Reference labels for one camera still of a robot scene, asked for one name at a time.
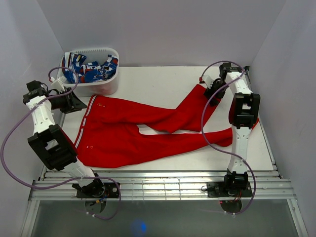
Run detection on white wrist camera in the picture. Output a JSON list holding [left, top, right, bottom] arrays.
[[50, 76, 66, 93], [199, 75, 214, 88]]

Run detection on blue white patterned garment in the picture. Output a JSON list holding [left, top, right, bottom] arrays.
[[62, 52, 119, 83]]

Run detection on white plastic basket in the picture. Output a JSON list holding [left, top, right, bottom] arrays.
[[57, 47, 119, 97]]

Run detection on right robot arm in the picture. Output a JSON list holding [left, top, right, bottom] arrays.
[[199, 61, 260, 198]]

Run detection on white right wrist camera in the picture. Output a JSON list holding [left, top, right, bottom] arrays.
[[199, 75, 214, 88]]

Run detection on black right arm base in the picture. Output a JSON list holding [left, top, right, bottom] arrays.
[[205, 182, 253, 198]]

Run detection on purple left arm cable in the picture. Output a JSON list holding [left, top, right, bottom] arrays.
[[0, 67, 121, 220]]

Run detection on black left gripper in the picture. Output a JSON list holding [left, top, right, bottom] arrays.
[[51, 87, 87, 115]]

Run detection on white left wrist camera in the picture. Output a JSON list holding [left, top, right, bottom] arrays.
[[50, 76, 66, 93]]

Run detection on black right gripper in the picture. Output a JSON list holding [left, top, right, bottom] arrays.
[[203, 81, 229, 108]]

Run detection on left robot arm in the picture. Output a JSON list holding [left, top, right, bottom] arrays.
[[23, 80, 105, 198]]

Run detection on red trousers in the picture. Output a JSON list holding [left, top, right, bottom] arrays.
[[75, 85, 233, 168]]

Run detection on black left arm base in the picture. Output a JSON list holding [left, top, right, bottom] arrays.
[[72, 182, 119, 199]]

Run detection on aluminium frame rail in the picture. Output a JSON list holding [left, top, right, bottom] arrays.
[[28, 170, 297, 202]]

